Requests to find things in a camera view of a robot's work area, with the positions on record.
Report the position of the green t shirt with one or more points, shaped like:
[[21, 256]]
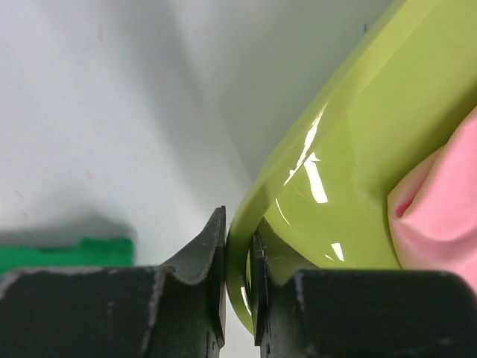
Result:
[[88, 252]]

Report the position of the pink t shirt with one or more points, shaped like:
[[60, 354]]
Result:
[[432, 210]]

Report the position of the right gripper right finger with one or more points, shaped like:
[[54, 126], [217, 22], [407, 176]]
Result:
[[301, 310]]

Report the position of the lime green plastic basin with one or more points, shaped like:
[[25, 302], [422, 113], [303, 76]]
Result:
[[396, 98]]

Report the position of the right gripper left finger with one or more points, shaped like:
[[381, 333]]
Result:
[[175, 309]]

